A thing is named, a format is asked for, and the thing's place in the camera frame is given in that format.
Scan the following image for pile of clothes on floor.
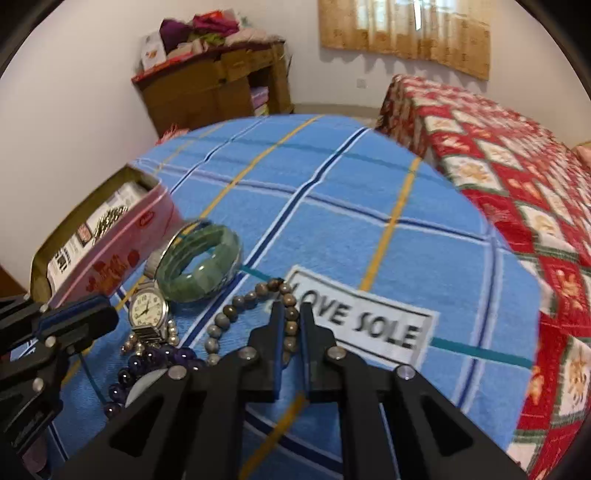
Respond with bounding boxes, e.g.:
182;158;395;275
156;125;189;145

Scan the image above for brown wooden desk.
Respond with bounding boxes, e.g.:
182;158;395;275
134;41;294;136

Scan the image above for beige window curtain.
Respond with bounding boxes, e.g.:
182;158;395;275
318;0;493;81

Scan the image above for white pearl bracelet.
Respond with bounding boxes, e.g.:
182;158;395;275
119;317;182;356

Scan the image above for green jade bangle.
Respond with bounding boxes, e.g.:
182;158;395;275
154;223;243;305

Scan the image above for dark purple bead bracelet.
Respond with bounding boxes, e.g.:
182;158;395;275
102;344;209;421

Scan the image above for red patterned bedspread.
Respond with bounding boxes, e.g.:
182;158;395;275
377;74;590;479

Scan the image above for clothes heap on desk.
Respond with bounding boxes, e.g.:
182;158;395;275
159;10;283;53

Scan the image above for silver wristwatch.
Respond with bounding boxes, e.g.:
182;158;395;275
127;246;169;351

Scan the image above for grey stone bead bracelet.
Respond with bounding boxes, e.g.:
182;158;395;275
203;277;302;368

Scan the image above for pink metal tin box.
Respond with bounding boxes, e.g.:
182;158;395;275
29;166;182;308

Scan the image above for white product box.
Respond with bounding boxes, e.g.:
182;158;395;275
140;32;167;71

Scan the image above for flat red box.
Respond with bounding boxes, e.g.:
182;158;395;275
130;55;212;85

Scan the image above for blue plaid tablecloth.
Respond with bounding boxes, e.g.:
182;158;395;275
50;115;540;479

